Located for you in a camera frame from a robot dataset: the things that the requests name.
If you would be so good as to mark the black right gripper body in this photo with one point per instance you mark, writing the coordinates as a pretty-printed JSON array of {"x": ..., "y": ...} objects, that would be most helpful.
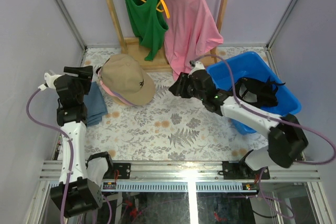
[{"x": 193, "y": 93}]

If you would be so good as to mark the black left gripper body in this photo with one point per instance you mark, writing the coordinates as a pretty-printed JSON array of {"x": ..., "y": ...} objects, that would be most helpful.
[{"x": 85, "y": 76}]

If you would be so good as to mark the beige sport cap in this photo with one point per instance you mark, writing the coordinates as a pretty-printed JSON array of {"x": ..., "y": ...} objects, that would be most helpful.
[{"x": 123, "y": 75}]

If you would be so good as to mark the pink cap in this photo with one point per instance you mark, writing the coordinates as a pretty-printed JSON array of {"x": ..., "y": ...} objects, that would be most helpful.
[{"x": 107, "y": 90}]

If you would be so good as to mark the purple cap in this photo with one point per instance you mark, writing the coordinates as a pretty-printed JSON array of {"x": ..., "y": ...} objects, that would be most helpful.
[{"x": 124, "y": 100}]

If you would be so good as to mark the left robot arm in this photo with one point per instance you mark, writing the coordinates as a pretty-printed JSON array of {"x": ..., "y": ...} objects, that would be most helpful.
[{"x": 79, "y": 188}]

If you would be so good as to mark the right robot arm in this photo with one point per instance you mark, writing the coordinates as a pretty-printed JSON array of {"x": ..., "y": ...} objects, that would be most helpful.
[{"x": 286, "y": 140}]

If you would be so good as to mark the folded blue cloth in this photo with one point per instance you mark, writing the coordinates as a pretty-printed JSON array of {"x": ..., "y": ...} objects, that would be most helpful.
[{"x": 96, "y": 106}]

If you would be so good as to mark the wooden hat stand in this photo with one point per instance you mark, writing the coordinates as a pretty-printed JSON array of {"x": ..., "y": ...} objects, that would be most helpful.
[{"x": 119, "y": 102}]

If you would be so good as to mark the wooden clothes rack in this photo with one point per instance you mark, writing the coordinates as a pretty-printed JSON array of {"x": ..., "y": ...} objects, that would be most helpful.
[{"x": 131, "y": 45}]

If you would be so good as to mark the black sport cap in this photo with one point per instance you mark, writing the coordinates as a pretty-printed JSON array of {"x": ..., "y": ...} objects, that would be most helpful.
[{"x": 265, "y": 92}]

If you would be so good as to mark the pink t-shirt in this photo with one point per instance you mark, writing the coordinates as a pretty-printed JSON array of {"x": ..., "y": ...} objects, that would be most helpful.
[{"x": 192, "y": 32}]

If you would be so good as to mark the green tank top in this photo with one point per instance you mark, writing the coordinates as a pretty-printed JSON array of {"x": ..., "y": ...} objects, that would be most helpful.
[{"x": 148, "y": 24}]

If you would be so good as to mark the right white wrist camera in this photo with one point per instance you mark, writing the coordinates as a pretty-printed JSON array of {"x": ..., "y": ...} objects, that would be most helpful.
[{"x": 196, "y": 66}]

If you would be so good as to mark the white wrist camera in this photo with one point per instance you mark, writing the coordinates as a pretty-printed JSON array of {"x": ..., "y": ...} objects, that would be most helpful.
[
  {"x": 196, "y": 66},
  {"x": 49, "y": 79}
]

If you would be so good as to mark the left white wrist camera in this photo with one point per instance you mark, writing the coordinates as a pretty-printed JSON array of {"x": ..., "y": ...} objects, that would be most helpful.
[{"x": 49, "y": 79}]

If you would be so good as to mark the aluminium mounting rail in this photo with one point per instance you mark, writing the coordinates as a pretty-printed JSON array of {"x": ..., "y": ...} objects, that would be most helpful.
[{"x": 208, "y": 176}]

